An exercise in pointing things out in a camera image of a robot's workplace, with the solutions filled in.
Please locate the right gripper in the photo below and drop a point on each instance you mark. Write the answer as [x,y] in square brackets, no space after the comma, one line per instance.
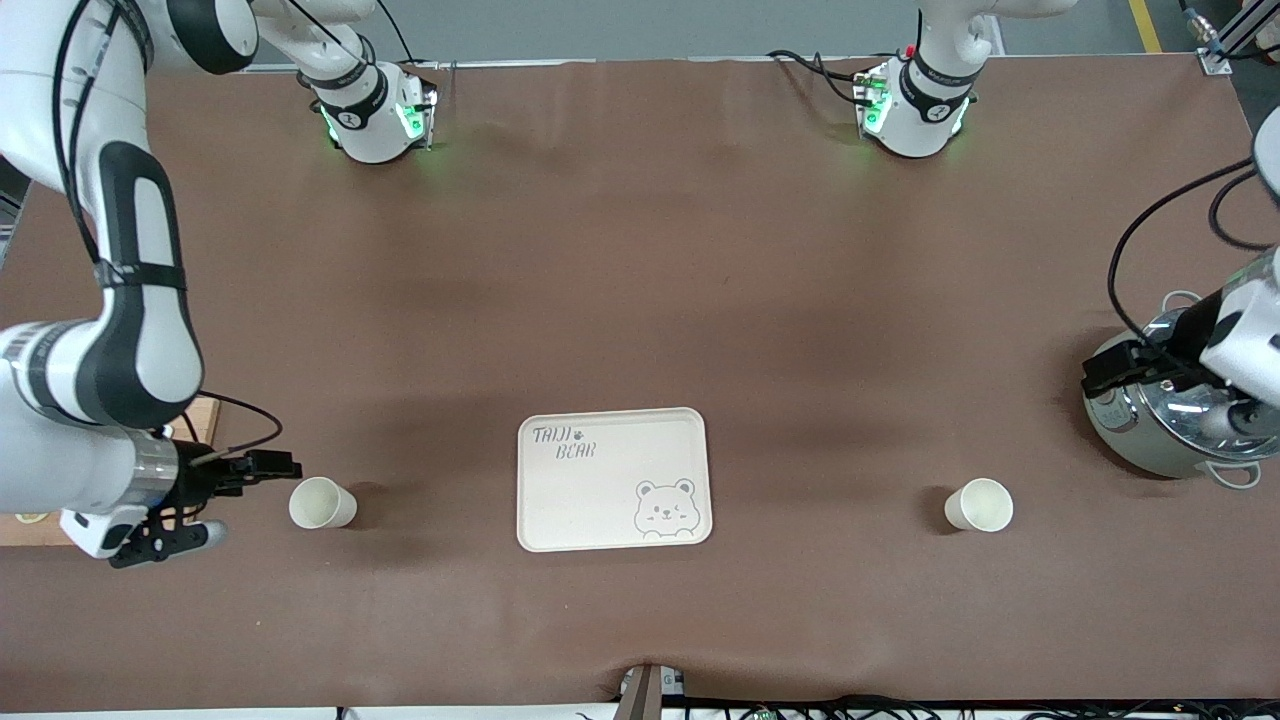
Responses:
[196,478]

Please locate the bamboo cutting board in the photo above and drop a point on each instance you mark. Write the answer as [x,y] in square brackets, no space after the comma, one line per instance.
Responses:
[205,420]

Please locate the white IKEA cup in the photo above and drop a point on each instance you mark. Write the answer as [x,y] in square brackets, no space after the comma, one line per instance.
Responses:
[320,503]
[982,505]

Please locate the metal table edge bracket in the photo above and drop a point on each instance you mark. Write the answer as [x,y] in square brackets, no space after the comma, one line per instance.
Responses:
[645,692]

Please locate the glass pot lid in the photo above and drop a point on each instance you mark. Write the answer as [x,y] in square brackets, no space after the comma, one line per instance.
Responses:
[1170,425]

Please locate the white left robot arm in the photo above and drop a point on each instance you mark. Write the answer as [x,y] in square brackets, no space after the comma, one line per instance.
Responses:
[915,125]

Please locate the beige bear print tray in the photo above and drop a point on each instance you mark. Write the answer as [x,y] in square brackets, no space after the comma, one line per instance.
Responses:
[610,500]

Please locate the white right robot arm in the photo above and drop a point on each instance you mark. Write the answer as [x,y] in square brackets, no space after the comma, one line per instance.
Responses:
[140,330]

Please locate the grey-green electric pot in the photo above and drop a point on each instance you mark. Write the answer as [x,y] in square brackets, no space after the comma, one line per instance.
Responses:
[1130,440]

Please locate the aluminium frame profile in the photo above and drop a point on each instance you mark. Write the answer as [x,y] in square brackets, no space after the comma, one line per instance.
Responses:
[1235,40]

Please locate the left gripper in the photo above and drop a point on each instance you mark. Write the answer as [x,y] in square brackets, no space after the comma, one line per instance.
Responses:
[1190,327]

